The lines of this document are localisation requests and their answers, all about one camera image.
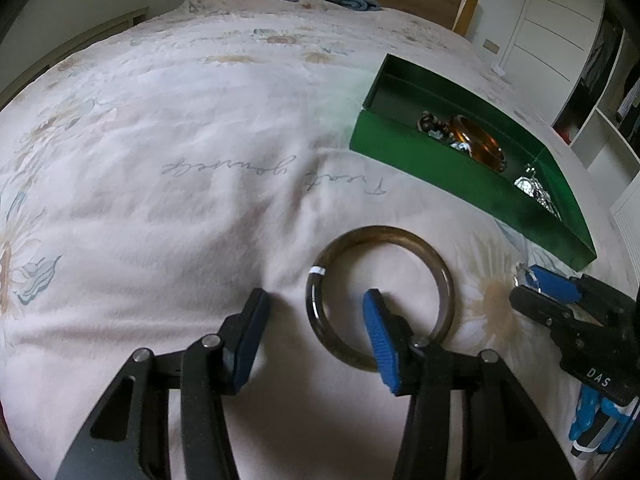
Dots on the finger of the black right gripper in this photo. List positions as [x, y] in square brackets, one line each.
[542, 309]

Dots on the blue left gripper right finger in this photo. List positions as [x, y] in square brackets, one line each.
[504, 436]

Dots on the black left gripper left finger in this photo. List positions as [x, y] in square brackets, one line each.
[125, 436]

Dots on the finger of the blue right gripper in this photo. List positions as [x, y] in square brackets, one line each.
[561, 289]

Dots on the amber translucent bangle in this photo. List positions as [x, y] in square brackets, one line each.
[482, 147]

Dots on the dark olive jade bangle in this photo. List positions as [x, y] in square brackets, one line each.
[317, 318]

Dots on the green jewelry tray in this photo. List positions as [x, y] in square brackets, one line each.
[426, 125]

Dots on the red box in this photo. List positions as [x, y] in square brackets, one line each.
[567, 135]

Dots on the hanging clothes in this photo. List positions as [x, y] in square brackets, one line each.
[609, 81]

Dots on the tissue box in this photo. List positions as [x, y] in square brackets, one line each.
[498, 70]

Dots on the white wardrobe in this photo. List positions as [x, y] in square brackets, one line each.
[547, 52]

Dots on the floral white bed duvet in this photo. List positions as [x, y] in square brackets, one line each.
[151, 181]

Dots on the right wall socket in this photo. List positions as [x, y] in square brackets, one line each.
[491, 46]

